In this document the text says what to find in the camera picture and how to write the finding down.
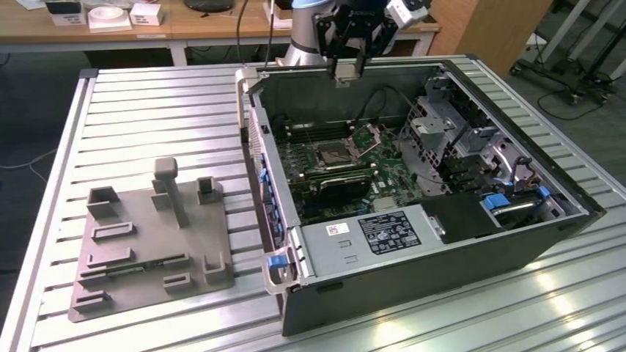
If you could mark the silver CPU green edge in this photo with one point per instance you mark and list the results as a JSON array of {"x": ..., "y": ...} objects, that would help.
[{"x": 349, "y": 72}]

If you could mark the black graphics card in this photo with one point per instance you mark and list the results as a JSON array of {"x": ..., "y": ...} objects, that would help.
[{"x": 342, "y": 188}]

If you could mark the small blue clip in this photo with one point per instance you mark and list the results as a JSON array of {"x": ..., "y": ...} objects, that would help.
[{"x": 544, "y": 192}]

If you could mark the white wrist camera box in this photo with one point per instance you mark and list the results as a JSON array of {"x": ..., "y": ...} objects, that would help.
[{"x": 406, "y": 14}]

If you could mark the black wheeled cart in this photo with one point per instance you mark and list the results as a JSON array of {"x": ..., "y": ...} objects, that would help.
[{"x": 587, "y": 80}]

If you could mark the CPU socket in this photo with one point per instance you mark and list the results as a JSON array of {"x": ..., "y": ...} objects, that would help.
[{"x": 336, "y": 155}]

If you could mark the stacked cardboard box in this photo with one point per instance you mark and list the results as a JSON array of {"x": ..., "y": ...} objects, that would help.
[{"x": 281, "y": 18}]

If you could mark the white round container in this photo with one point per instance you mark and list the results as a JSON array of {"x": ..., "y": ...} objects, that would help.
[{"x": 109, "y": 20}]

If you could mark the green motherboard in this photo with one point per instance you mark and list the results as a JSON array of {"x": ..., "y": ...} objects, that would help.
[{"x": 386, "y": 179}]

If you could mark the black RAM slot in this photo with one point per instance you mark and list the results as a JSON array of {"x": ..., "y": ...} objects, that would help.
[
  {"x": 321, "y": 134},
  {"x": 318, "y": 126},
  {"x": 320, "y": 130}
]

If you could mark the grey power supply unit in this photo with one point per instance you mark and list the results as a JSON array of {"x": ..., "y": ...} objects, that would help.
[{"x": 333, "y": 253}]

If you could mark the blue disk carrier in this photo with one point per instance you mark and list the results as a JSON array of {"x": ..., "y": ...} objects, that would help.
[{"x": 496, "y": 202}]

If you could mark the wooden desk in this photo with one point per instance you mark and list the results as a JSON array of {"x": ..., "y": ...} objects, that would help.
[{"x": 196, "y": 27}]

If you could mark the silver chipset heatsink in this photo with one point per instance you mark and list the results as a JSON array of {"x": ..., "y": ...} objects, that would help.
[{"x": 388, "y": 203}]

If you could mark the green RAM stick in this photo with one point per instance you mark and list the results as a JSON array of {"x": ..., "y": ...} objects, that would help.
[{"x": 137, "y": 267}]

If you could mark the silver drive cage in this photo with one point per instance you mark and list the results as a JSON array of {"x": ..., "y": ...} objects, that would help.
[{"x": 430, "y": 128}]

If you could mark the black round base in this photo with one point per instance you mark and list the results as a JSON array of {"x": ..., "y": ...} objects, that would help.
[{"x": 210, "y": 4}]

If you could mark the grey plastic parts rack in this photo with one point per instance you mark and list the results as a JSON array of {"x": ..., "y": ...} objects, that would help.
[{"x": 196, "y": 234}]

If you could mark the wooden cabinet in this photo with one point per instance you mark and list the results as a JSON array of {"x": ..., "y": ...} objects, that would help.
[{"x": 489, "y": 33}]

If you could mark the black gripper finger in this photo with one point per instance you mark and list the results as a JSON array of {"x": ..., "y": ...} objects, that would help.
[
  {"x": 361, "y": 66},
  {"x": 332, "y": 66}
]

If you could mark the white labelled box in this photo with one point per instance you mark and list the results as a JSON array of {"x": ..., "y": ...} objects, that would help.
[
  {"x": 146, "y": 15},
  {"x": 65, "y": 14}
]

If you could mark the black open PC case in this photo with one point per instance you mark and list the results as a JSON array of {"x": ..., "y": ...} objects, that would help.
[{"x": 416, "y": 293}]

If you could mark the blue case latch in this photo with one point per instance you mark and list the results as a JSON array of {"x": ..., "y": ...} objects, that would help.
[{"x": 277, "y": 263}]

